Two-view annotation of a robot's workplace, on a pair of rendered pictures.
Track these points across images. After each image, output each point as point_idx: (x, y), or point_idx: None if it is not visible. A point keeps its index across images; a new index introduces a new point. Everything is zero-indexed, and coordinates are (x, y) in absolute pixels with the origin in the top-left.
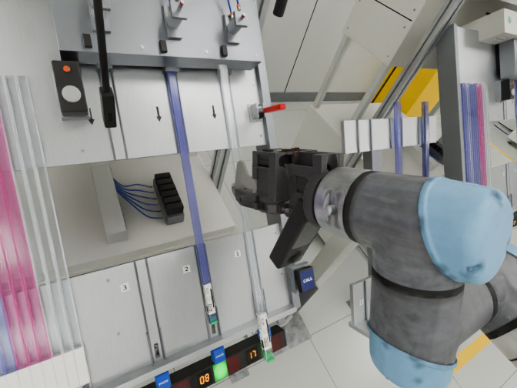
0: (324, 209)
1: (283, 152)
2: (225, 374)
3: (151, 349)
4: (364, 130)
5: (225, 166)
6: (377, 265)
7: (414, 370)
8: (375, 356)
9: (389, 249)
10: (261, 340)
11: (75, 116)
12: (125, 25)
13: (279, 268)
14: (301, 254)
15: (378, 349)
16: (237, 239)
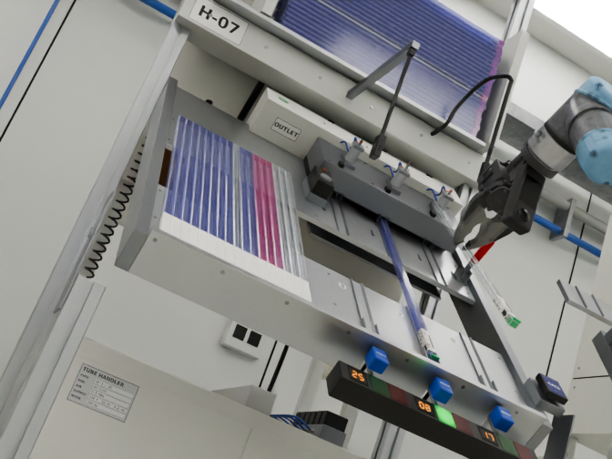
0: (534, 131)
1: (502, 161)
2: (453, 423)
3: None
4: (586, 298)
5: (397, 453)
6: (567, 124)
7: (600, 134)
8: (583, 153)
9: (568, 109)
10: (503, 311)
11: (318, 195)
12: (362, 173)
13: (511, 216)
14: (529, 215)
15: (582, 147)
16: (453, 332)
